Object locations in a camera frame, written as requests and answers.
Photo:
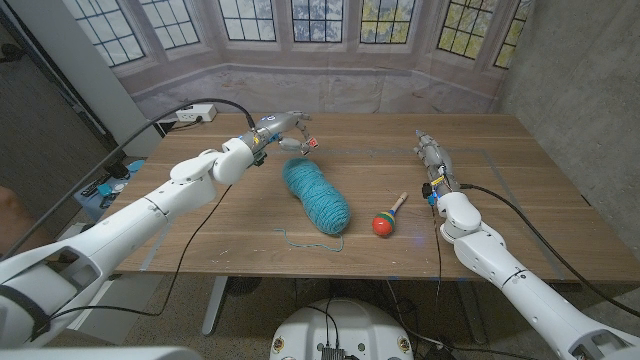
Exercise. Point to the blue storage bin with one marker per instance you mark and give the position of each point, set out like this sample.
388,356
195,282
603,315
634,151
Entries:
97,201

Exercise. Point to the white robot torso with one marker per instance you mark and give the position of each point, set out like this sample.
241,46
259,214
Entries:
345,325

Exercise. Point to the white floor platform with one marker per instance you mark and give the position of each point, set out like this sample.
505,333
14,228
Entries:
125,310

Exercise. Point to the black round floor fan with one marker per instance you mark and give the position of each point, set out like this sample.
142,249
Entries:
244,285

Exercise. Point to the bare person leg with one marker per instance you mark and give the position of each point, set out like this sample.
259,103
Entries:
12,215

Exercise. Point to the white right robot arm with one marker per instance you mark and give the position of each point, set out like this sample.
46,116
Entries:
525,290

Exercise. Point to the small red matchbox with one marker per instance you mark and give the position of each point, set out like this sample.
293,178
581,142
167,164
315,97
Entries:
313,143

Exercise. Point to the white power strip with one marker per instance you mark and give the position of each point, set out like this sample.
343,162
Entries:
195,113

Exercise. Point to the teal yarn skein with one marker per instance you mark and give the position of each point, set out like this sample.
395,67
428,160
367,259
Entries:
315,195

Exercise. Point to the printed window backdrop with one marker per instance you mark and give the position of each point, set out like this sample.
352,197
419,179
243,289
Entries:
320,90

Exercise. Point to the grey metal table leg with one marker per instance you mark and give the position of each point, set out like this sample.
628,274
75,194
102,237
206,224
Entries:
471,310
214,305

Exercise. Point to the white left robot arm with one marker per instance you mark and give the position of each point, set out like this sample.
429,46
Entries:
125,225

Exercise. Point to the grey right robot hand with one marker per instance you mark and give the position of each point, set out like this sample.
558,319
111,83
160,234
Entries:
437,160

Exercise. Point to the red striped wooden maraca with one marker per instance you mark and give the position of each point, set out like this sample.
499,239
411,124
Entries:
383,225

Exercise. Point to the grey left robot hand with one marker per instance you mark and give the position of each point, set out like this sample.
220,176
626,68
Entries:
280,125

